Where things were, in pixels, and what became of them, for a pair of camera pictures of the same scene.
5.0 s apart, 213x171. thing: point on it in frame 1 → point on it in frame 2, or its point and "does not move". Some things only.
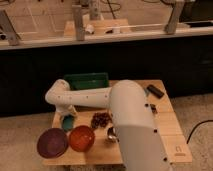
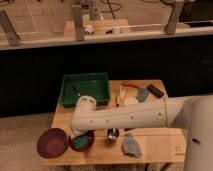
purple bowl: (52, 143) does not move
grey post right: (171, 26) does not move
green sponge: (68, 122) → (81, 141)
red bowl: (82, 138) does not move
